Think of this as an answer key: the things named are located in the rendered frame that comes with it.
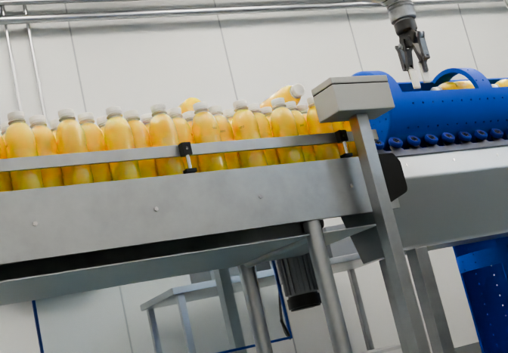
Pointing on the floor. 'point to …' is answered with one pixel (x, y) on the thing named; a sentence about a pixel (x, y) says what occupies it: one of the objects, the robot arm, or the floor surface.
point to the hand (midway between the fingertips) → (419, 76)
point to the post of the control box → (388, 234)
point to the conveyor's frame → (186, 230)
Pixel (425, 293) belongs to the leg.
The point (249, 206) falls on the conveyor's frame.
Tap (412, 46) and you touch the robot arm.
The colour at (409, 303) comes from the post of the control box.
